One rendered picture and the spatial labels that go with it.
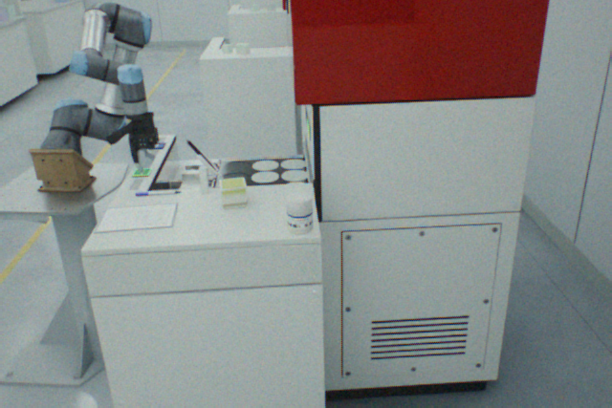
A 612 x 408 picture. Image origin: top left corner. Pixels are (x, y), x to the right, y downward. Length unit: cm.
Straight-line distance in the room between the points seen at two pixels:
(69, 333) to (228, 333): 128
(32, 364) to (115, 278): 128
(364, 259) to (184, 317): 66
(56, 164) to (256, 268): 103
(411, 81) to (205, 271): 82
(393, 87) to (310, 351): 82
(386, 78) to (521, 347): 149
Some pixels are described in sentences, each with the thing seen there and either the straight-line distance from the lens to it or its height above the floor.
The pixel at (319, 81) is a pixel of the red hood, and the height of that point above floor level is 129.
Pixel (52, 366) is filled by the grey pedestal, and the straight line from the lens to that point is 272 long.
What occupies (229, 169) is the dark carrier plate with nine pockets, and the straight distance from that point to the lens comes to 204.
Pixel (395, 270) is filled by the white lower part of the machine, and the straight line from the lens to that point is 194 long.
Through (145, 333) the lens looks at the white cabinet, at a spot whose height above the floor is 69.
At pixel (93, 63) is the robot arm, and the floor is 134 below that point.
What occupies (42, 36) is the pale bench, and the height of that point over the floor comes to 57.
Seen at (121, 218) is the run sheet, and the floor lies 97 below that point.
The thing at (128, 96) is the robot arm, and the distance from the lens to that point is 181.
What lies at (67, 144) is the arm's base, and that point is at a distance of 222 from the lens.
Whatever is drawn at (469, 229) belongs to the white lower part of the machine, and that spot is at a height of 76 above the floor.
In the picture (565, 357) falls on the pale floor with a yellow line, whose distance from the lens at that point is 270.
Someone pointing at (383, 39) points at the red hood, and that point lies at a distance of 163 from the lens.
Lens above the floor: 169
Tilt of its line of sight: 23 degrees down
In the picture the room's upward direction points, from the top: 2 degrees counter-clockwise
